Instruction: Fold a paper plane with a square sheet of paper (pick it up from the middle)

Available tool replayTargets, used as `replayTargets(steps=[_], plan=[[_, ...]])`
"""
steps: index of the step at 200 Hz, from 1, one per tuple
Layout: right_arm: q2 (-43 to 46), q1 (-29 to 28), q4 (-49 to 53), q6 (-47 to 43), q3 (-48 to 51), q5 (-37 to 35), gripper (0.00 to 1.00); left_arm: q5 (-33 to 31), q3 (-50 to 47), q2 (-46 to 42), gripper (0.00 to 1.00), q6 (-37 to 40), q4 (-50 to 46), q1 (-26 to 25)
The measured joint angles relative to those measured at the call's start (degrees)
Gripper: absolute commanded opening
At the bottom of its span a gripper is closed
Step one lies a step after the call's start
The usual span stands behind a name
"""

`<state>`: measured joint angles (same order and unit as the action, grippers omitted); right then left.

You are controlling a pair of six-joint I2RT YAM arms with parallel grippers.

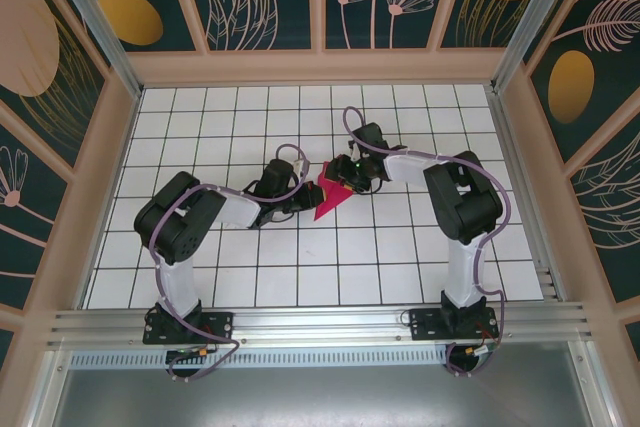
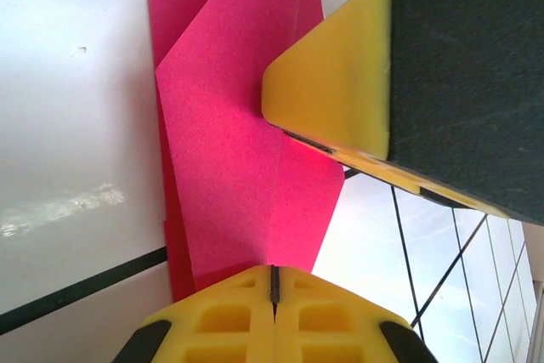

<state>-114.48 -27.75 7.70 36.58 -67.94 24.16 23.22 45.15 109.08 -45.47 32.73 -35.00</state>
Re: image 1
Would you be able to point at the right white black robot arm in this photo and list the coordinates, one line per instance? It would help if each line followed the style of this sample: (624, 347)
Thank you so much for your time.
(467, 272)

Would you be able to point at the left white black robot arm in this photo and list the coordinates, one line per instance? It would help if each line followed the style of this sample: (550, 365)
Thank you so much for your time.
(180, 292)

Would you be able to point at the grey metal sheet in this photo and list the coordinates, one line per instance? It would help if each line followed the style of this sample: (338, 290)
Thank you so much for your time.
(320, 397)

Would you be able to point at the long aluminium mounting rail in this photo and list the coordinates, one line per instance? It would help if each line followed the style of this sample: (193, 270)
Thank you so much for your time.
(320, 322)

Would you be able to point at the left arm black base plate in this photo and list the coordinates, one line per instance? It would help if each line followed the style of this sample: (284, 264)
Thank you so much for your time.
(220, 327)

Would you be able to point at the aluminium side rail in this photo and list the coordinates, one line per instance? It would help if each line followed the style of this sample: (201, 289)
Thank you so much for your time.
(525, 207)

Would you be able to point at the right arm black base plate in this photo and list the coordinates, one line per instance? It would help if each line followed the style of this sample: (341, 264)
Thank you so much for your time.
(425, 327)

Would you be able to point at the aluminium corner post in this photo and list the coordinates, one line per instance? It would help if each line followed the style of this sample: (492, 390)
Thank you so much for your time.
(95, 22)
(530, 22)

